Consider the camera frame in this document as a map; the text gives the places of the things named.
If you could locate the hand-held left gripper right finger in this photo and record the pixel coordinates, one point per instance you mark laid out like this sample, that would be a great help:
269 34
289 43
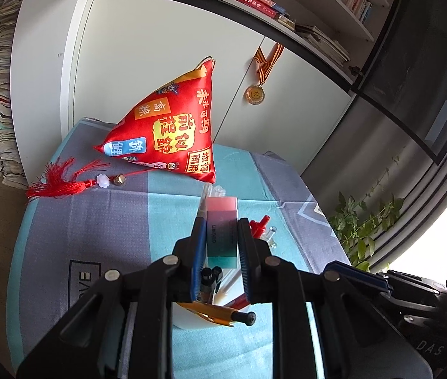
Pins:
244 260

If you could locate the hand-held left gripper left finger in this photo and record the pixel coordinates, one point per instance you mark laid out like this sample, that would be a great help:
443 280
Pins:
199 252

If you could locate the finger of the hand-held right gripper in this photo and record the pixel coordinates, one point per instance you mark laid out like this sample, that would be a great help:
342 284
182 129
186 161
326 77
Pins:
358 278

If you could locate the pink and green eraser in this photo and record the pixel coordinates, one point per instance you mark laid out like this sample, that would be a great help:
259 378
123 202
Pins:
221 229

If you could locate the clear pen with white refill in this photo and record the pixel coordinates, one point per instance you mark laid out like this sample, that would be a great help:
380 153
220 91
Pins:
273 233

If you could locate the red pen with black clip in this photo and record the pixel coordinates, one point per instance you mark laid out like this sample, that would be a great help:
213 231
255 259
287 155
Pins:
239 302

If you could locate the yellow pen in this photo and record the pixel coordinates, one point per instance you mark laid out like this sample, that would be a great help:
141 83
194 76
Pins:
215 314

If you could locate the translucent plastic cup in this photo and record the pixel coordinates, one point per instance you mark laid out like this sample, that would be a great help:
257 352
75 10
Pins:
192 319

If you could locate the green potted plant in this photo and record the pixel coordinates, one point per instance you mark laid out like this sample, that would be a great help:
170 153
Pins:
358 225

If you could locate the grey curtain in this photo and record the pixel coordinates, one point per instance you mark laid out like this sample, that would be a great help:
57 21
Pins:
425 205

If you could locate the red pyramid pillow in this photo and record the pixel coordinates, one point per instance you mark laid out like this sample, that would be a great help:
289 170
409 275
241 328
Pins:
160 134

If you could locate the red tassel charm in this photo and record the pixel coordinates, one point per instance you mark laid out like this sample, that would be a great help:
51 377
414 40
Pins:
61 181

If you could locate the gold medal with striped ribbon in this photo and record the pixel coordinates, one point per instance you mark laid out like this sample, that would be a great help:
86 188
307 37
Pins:
255 94

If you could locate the dark glass cabinet door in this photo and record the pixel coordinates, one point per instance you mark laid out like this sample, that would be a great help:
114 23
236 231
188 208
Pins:
417 67

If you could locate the stack of worn books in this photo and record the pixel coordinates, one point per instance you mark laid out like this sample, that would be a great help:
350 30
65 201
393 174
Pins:
322 41

